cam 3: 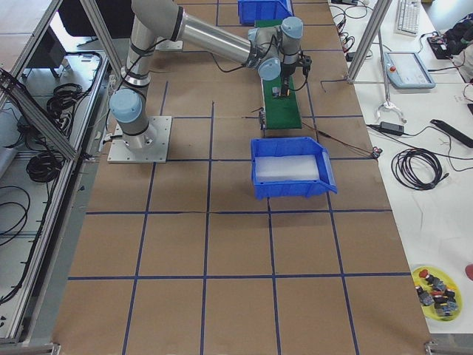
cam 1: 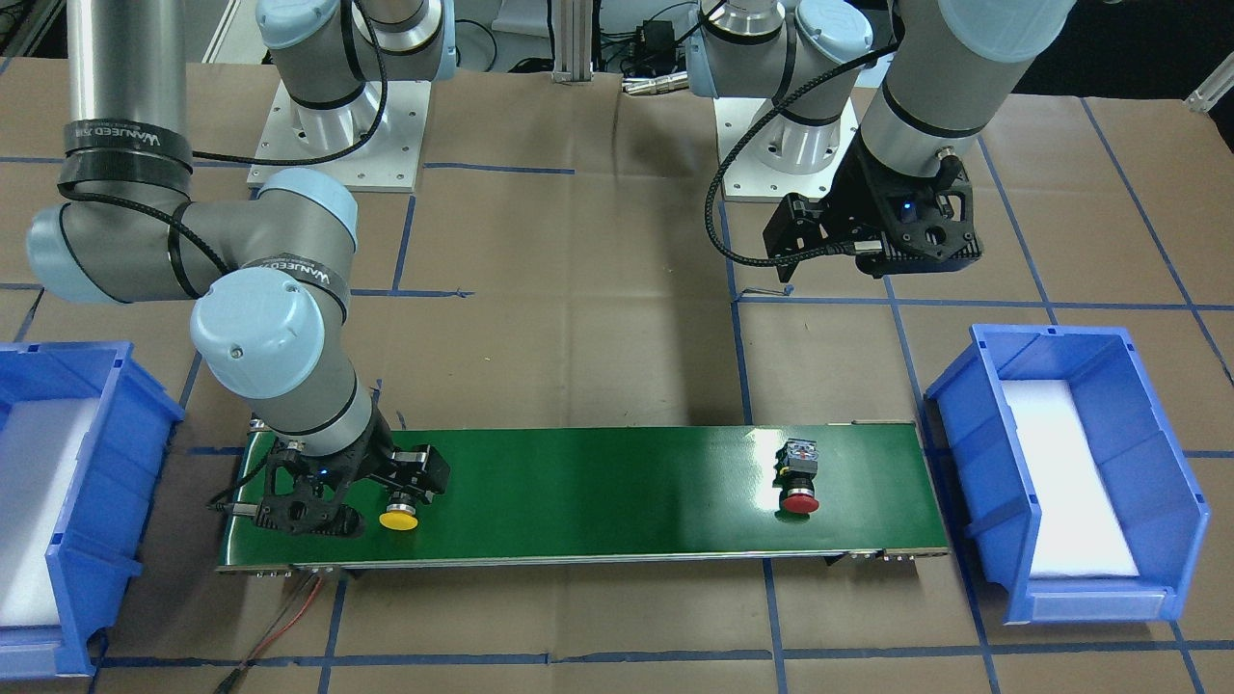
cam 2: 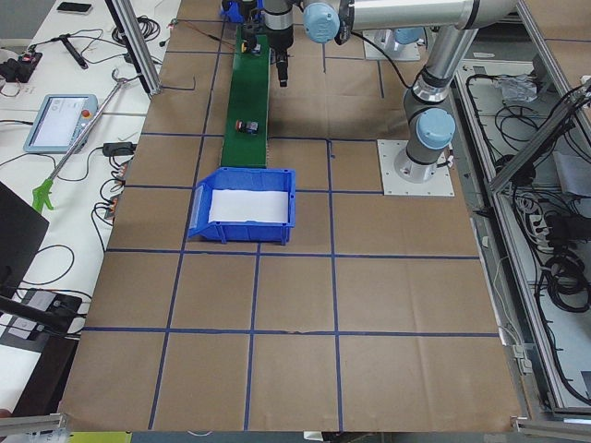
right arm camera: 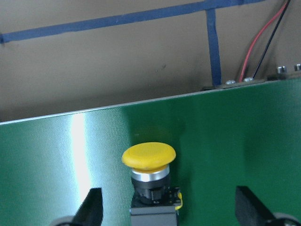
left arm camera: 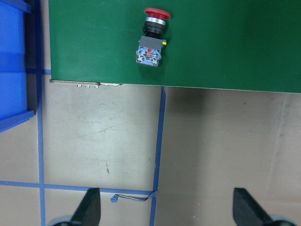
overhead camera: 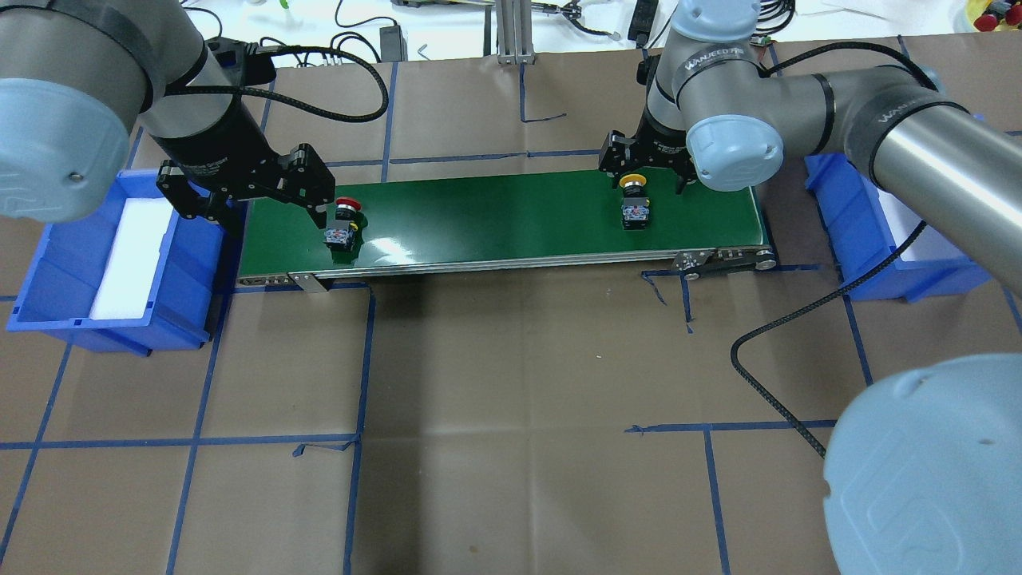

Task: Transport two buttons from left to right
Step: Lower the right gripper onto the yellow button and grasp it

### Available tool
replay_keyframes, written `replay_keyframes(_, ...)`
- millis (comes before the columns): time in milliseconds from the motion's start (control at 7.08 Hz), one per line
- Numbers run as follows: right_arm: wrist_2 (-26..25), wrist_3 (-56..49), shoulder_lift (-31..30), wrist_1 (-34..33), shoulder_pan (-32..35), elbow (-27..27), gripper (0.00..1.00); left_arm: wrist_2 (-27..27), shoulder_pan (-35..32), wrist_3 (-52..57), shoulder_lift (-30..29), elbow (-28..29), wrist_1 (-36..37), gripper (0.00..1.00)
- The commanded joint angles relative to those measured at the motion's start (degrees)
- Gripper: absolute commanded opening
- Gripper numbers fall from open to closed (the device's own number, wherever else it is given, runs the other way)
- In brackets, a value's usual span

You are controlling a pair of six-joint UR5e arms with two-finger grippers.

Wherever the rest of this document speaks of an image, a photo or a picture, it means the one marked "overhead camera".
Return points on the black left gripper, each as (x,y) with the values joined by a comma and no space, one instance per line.
(211,142)

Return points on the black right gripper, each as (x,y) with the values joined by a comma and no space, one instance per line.
(664,140)

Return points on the yellow push button switch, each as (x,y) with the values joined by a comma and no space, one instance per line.
(636,208)

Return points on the red push button switch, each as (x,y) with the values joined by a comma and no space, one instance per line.
(343,225)

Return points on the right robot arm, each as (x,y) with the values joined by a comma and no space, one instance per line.
(918,196)

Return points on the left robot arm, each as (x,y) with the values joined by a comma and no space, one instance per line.
(77,76)

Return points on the green conveyor belt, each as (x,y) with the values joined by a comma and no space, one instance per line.
(480,224)

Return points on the blue left plastic bin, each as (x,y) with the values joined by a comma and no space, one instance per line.
(66,271)

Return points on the blue plastic bin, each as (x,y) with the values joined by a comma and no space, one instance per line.
(66,271)
(861,239)

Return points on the white foam pad left bin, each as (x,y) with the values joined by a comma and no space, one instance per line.
(131,267)

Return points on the white foam pad bin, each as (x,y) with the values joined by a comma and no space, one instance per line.
(928,246)
(131,267)

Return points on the black power adapter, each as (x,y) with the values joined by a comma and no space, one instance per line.
(392,44)

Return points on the blue right plastic bin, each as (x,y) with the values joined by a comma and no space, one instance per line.
(861,239)

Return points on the white foam pad right bin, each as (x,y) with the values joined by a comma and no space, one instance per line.
(928,246)

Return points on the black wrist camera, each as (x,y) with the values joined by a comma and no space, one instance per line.
(244,63)

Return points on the aluminium frame post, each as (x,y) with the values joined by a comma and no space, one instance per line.
(514,32)

